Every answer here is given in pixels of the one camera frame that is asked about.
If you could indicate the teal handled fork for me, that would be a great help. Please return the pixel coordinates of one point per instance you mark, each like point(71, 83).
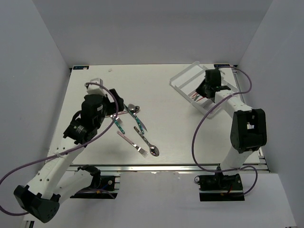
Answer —
point(117, 122)

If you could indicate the white cutlery tray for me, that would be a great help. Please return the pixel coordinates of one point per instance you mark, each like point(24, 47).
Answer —
point(188, 83)

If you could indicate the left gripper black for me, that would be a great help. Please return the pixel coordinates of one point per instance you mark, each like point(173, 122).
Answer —
point(113, 109)

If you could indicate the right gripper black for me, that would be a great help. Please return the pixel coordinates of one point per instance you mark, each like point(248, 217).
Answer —
point(198, 90)

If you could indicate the pink handled fork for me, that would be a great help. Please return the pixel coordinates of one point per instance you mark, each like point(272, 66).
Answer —
point(138, 148)

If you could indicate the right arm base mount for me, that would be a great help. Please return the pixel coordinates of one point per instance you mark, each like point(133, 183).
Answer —
point(218, 187)

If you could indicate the black handled spoon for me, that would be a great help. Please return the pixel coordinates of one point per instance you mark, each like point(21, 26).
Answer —
point(152, 148)

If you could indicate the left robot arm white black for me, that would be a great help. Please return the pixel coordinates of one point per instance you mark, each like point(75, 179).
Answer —
point(42, 196)

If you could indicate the teal handled spoon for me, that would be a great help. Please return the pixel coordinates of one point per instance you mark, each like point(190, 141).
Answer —
point(131, 109)

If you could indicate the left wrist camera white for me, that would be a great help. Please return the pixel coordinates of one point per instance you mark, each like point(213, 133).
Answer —
point(95, 86)

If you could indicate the pink handled spoon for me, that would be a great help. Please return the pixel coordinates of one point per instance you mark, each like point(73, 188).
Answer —
point(137, 108)

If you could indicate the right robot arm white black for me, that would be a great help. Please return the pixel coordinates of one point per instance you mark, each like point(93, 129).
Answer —
point(248, 129)

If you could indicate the teal handled knife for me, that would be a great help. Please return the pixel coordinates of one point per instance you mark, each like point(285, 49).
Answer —
point(139, 122)

